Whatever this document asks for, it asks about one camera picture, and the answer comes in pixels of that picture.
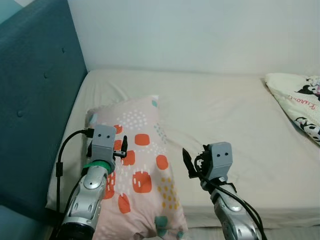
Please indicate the cream sheeted bed mattress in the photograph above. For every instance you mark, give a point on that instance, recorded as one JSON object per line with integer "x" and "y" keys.
{"x": 225, "y": 110}

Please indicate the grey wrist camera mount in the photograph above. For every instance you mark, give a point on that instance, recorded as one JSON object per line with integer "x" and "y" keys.
{"x": 220, "y": 160}
{"x": 104, "y": 140}

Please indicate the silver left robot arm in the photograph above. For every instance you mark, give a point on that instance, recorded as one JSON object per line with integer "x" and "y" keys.
{"x": 87, "y": 200}

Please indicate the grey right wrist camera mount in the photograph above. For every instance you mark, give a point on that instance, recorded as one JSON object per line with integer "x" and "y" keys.
{"x": 220, "y": 160}

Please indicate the pink pillow orange spots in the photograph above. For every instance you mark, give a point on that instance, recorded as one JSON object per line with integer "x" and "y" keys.
{"x": 150, "y": 167}

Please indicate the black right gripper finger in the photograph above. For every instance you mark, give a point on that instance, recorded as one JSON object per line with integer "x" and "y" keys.
{"x": 188, "y": 162}

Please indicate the cream cartoon print blanket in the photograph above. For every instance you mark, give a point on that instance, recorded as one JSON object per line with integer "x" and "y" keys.
{"x": 290, "y": 95}

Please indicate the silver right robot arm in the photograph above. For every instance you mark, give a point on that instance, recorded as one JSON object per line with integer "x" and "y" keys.
{"x": 232, "y": 215}

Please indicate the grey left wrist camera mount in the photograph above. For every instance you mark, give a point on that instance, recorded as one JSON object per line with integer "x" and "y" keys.
{"x": 104, "y": 140}

